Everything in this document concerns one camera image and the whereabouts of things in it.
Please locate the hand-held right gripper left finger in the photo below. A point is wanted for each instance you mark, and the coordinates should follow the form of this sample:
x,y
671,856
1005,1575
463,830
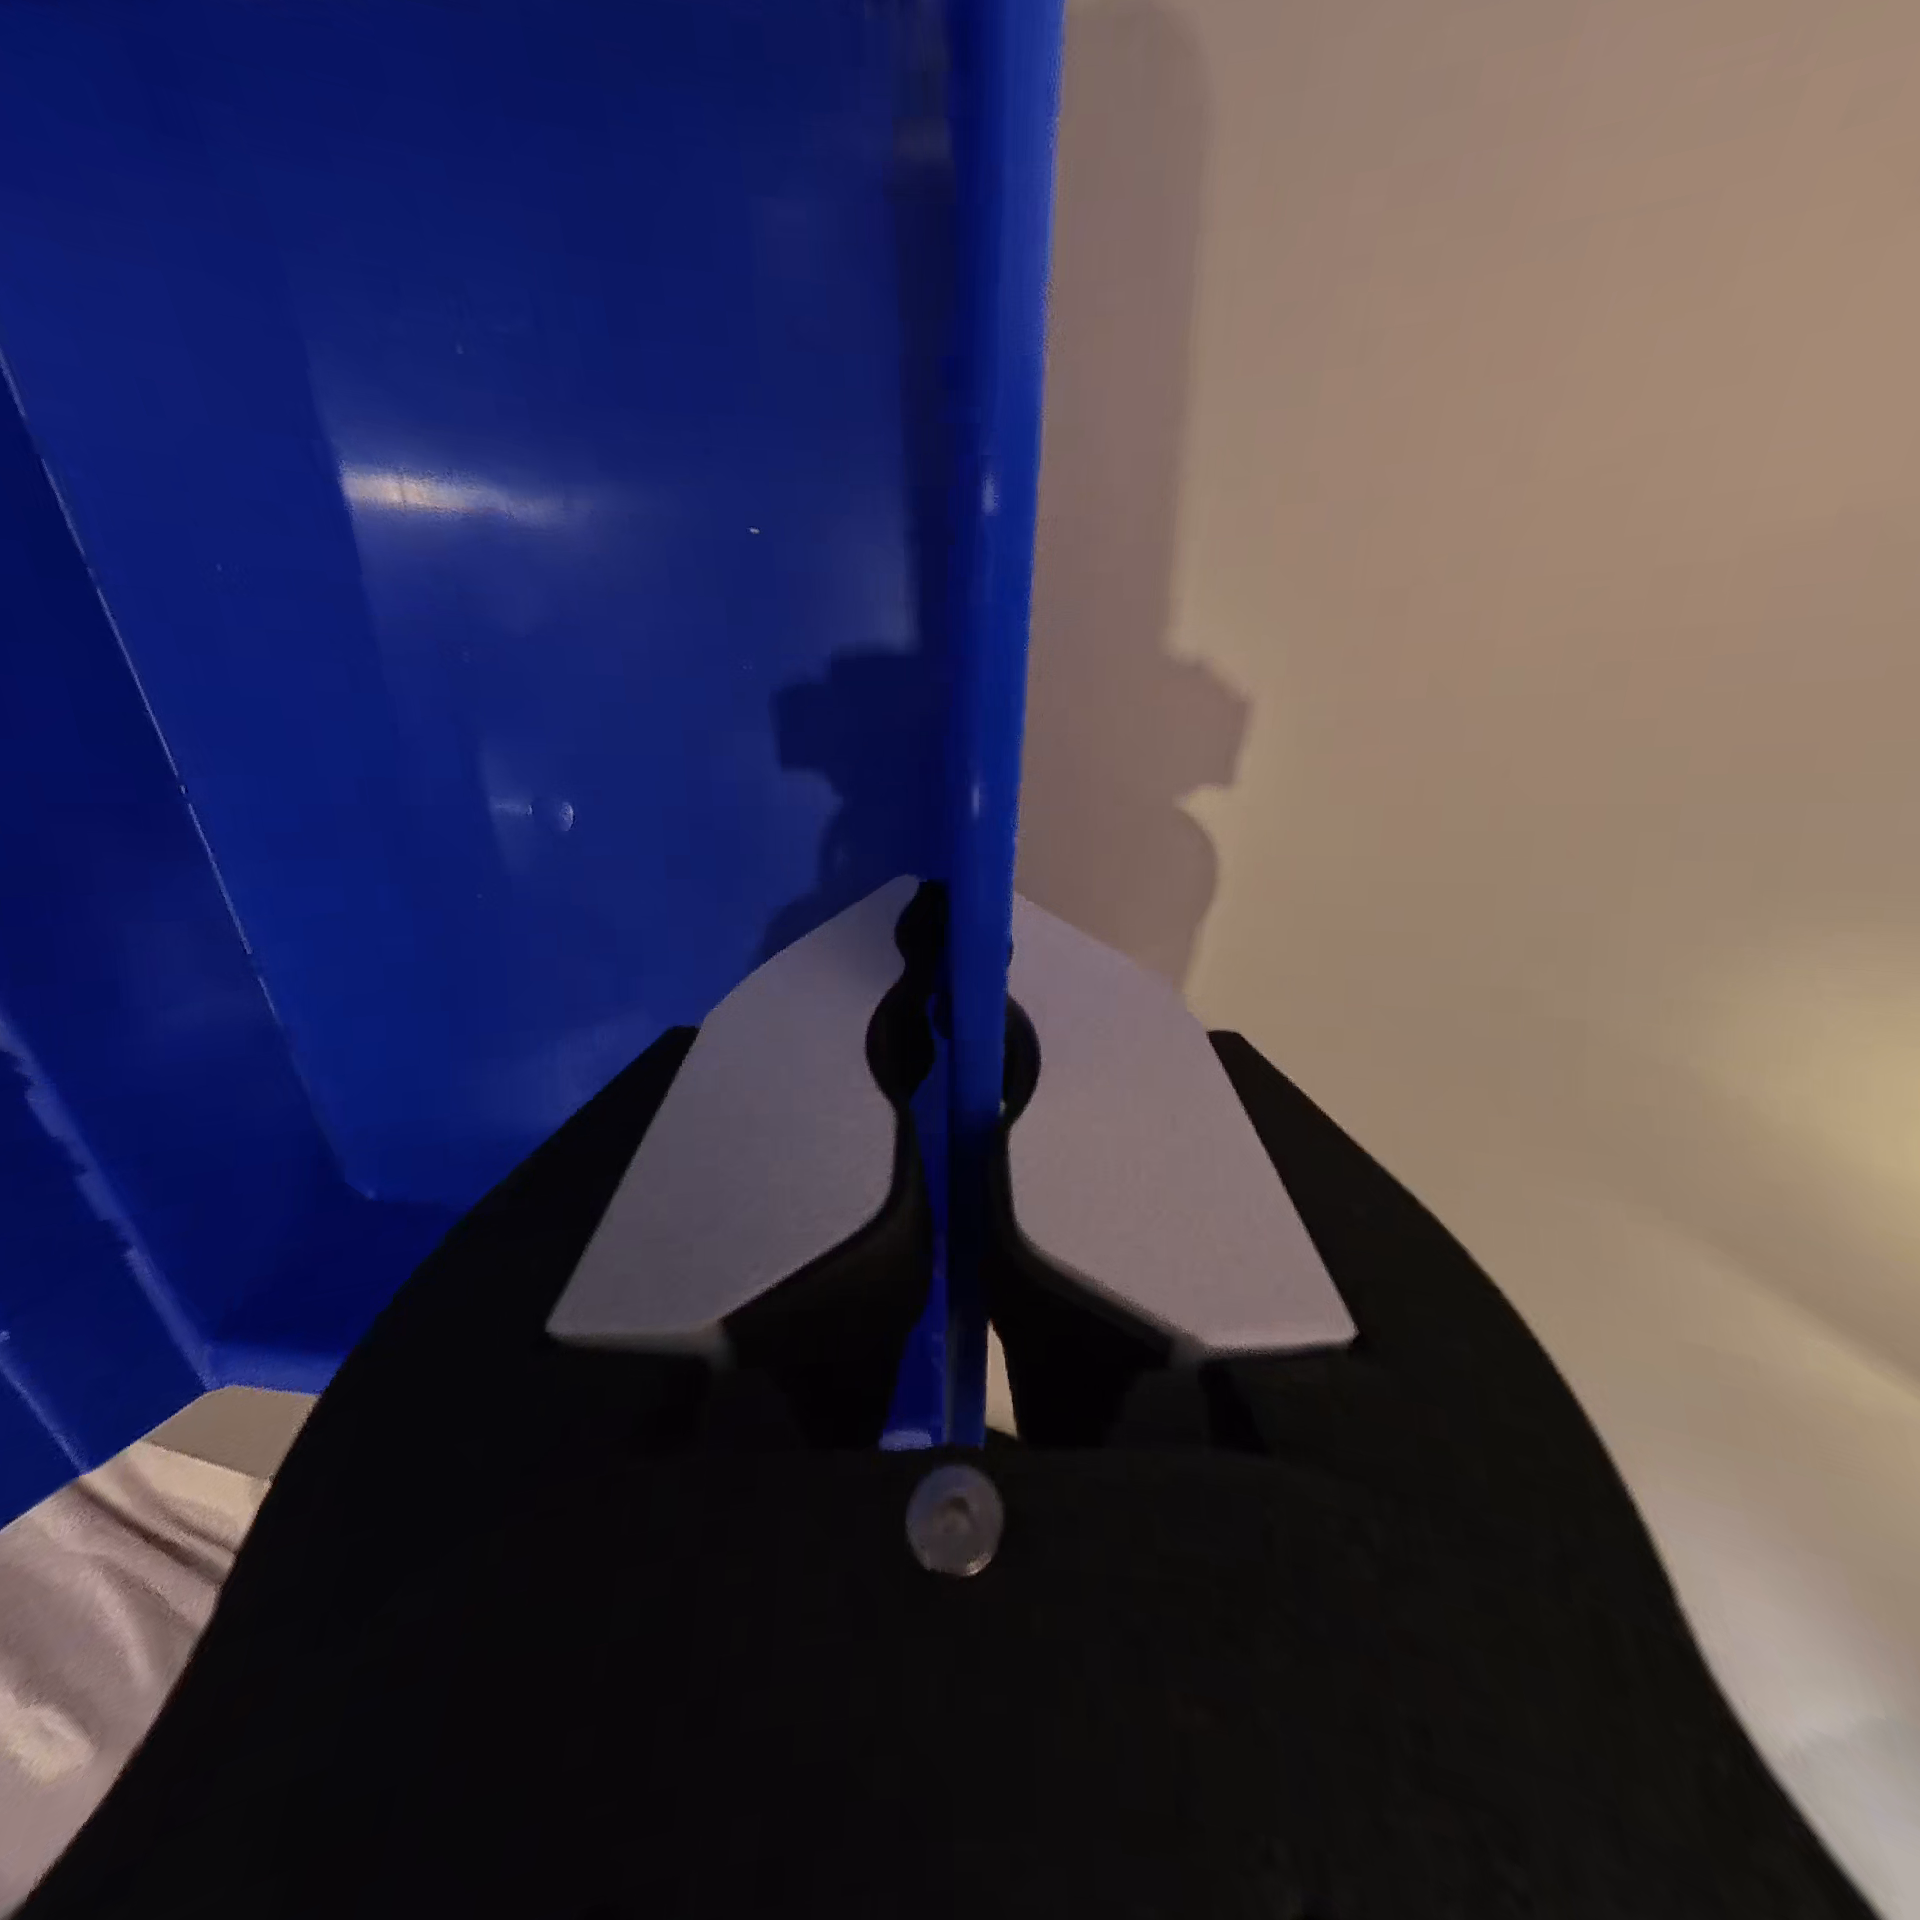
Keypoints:
x,y
751,1171

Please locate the blue plastic bin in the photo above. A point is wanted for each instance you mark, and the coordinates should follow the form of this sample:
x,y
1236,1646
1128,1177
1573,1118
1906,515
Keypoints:
x,y
600,675

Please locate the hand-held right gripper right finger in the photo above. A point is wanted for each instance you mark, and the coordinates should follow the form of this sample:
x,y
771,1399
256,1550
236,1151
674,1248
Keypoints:
x,y
1170,1184

